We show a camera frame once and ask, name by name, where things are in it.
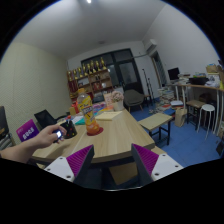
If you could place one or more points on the wooden shelf unit with trophies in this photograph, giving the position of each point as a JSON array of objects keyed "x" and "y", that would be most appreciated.
[{"x": 91, "y": 81}]

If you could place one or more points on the beige notepad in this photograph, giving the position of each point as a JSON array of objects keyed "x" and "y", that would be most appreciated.
[{"x": 108, "y": 115}]

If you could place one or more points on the purple sign board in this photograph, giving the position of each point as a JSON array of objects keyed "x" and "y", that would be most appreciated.
[{"x": 27, "y": 130}]

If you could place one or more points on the person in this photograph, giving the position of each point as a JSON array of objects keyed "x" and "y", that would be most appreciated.
[{"x": 30, "y": 145}]

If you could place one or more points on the striped cushioned chair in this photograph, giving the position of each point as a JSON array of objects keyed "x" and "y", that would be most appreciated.
[{"x": 4, "y": 133}]

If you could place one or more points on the black office chair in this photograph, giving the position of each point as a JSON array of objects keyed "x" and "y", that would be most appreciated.
[{"x": 45, "y": 118}]

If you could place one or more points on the pink flowers in white pot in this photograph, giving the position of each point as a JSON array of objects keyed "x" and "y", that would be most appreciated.
[{"x": 117, "y": 101}]

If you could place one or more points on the flat round red coaster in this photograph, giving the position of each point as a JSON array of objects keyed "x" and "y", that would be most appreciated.
[{"x": 99, "y": 131}]

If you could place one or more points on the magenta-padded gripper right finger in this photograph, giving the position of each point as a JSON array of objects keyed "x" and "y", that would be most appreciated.
[{"x": 160, "y": 166}]

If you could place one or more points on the black framed glass door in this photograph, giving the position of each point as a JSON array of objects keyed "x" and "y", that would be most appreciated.
[{"x": 128, "y": 71}]

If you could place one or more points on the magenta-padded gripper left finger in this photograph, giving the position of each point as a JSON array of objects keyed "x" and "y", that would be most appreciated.
[{"x": 63, "y": 166}]

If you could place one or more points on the stack of books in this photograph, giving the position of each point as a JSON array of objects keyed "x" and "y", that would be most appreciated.
[{"x": 165, "y": 97}]

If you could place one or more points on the brown paper bag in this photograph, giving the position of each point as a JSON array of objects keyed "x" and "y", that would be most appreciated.
[{"x": 180, "y": 117}]

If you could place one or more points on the black computer monitor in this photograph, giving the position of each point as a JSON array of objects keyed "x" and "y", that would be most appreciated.
[{"x": 173, "y": 74}]

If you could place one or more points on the low wooden bench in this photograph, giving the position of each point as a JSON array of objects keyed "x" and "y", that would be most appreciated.
[{"x": 155, "y": 120}]

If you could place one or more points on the yellow gift box red ribbon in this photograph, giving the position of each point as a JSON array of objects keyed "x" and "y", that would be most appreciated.
[{"x": 74, "y": 110}]

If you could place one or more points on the grey armchair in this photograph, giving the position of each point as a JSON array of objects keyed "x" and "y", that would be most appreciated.
[{"x": 133, "y": 97}]

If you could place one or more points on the white wall air conditioner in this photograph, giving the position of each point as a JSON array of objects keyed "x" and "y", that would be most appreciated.
[{"x": 150, "y": 46}]

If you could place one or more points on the cluttered wooden side desk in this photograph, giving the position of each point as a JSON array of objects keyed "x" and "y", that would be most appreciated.
[{"x": 200, "y": 86}]

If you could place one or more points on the white round stool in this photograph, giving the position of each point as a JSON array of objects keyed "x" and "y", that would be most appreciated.
[{"x": 206, "y": 107}]

